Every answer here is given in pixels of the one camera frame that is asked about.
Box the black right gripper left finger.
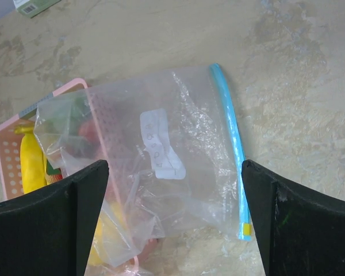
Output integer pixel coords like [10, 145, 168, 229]
[0, 160, 109, 275]

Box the yellow mango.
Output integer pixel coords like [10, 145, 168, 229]
[88, 201, 128, 267]

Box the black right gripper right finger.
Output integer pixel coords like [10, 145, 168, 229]
[241, 160, 345, 275]

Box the yellow banana bunch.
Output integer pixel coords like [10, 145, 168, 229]
[14, 124, 47, 194]

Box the clear blue-zipper bag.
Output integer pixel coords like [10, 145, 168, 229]
[34, 63, 251, 264]

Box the green white small box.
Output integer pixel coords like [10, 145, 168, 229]
[13, 0, 60, 18]

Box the pink plastic basket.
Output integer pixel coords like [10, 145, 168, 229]
[0, 78, 140, 276]

